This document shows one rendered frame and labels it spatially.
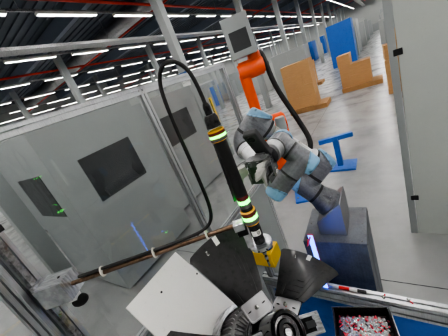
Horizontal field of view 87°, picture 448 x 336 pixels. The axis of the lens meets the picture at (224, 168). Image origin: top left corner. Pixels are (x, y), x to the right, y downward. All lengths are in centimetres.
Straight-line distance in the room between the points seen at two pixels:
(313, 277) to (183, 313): 49
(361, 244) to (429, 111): 134
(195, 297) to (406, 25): 211
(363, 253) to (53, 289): 126
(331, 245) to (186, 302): 77
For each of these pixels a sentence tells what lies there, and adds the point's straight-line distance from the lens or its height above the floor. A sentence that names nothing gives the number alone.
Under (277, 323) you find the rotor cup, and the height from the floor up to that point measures 125.
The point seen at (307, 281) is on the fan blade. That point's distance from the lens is 99.
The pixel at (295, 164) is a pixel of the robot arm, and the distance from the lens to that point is 87.
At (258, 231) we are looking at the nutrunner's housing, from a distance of 69.
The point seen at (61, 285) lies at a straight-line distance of 89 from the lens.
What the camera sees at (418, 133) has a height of 100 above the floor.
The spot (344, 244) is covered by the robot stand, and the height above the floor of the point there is 99.
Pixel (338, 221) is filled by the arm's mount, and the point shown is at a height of 109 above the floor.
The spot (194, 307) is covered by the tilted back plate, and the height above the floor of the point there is 122.
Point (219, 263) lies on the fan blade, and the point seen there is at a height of 138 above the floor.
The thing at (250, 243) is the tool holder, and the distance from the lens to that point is 72.
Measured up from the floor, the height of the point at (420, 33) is 172.
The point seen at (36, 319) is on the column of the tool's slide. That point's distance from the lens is 101.
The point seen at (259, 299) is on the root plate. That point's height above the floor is 127.
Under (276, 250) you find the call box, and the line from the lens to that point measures 133.
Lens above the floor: 192
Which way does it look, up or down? 19 degrees down
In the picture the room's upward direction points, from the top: 22 degrees counter-clockwise
